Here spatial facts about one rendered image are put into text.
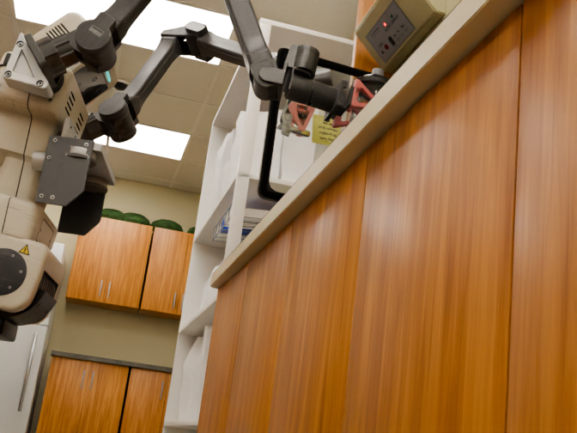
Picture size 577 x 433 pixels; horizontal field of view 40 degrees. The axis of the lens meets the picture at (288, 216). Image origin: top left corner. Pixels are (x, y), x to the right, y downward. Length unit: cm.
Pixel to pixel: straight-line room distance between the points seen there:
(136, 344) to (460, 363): 631
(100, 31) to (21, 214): 44
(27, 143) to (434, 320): 125
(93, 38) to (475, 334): 121
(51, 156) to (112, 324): 528
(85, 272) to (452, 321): 603
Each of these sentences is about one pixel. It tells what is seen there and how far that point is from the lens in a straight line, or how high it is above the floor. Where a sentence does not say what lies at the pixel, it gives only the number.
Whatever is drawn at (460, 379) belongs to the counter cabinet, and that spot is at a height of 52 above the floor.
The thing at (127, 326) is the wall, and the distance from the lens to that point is 707.
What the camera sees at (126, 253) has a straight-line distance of 683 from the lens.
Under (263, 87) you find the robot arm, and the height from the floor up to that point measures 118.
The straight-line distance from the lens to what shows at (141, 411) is 648.
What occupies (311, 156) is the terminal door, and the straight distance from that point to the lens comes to 193.
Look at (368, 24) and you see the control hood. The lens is 207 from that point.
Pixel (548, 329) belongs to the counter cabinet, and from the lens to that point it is 69.
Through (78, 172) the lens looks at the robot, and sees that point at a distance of 182.
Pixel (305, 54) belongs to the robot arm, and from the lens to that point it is 178.
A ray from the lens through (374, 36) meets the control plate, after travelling 207.
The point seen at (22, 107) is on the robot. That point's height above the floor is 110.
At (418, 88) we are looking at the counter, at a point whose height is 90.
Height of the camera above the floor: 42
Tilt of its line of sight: 17 degrees up
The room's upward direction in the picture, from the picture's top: 7 degrees clockwise
